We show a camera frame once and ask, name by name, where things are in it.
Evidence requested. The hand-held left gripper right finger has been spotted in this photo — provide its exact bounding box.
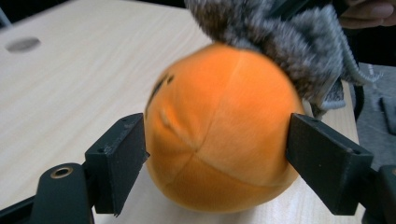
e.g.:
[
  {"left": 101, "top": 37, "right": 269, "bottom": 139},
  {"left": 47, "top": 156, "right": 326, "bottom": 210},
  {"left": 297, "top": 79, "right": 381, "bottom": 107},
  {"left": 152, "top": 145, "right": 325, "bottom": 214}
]
[{"left": 285, "top": 112, "right": 375, "bottom": 217}]

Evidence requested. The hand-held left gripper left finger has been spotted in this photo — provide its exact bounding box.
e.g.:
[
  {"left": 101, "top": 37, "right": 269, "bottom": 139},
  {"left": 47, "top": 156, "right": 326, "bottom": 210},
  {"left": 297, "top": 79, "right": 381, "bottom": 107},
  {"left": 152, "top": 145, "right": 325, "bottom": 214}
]
[{"left": 84, "top": 112, "right": 150, "bottom": 217}]

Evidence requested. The grey fluffy cloth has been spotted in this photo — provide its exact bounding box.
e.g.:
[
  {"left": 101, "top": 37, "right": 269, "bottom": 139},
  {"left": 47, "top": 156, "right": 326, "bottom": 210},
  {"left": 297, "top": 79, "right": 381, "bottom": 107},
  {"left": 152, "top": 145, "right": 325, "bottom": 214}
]
[{"left": 183, "top": 0, "right": 384, "bottom": 119}]

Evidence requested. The orange plush ball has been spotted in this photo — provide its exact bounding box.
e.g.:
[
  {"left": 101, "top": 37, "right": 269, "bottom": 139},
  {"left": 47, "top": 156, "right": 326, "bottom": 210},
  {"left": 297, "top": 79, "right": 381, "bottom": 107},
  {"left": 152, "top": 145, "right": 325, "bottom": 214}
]
[{"left": 143, "top": 41, "right": 306, "bottom": 214}]

